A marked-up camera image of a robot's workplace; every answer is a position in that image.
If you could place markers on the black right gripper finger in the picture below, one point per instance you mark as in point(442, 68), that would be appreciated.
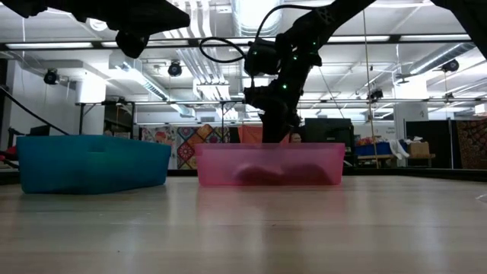
point(269, 129)
point(283, 127)

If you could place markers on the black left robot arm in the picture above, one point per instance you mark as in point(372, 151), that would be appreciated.
point(30, 5)

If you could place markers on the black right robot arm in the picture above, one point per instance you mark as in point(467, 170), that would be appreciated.
point(342, 11)

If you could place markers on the person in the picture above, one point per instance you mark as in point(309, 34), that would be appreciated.
point(296, 137)

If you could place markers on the orange cloth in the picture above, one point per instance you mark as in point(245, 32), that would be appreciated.
point(249, 135)

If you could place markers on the large black monitor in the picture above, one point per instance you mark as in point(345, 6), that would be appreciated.
point(329, 133)

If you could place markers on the pink plastic bin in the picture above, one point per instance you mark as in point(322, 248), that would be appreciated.
point(213, 160)

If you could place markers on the black hanging spotlight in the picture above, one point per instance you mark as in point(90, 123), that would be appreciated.
point(175, 69)
point(376, 94)
point(51, 77)
point(451, 65)

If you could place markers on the colourful patchwork quilt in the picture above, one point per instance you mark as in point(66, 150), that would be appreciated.
point(186, 148)

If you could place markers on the thin wooden pole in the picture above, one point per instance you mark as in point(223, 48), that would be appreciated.
point(372, 114)

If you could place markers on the blue storage crate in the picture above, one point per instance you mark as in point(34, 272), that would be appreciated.
point(376, 148)

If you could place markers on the white cloth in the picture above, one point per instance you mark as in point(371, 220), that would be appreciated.
point(397, 148)

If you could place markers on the cardboard box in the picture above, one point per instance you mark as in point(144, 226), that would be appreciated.
point(418, 149)

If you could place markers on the dark partition panel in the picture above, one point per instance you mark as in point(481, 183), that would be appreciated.
point(430, 133)

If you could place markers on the small black monitor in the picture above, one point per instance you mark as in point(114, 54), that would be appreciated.
point(40, 130)

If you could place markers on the blue plastic bin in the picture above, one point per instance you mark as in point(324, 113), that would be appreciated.
point(91, 163)

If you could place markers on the dark patterned tapestry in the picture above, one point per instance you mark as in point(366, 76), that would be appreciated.
point(472, 142)

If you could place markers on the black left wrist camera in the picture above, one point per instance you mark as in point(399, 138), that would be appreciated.
point(132, 43)

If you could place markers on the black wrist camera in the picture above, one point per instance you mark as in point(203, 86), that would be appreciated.
point(132, 43)
point(261, 58)

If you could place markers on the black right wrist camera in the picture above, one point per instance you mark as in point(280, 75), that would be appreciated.
point(261, 58)

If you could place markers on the silver ventilation duct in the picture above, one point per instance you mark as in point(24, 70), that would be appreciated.
point(247, 15)

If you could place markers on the black aluminium table frame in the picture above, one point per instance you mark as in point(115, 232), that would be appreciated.
point(182, 172)

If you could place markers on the black metal rack frame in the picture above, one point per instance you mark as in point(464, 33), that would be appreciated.
point(81, 118)

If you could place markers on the grey ceiling duct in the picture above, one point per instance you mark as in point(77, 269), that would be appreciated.
point(437, 57)

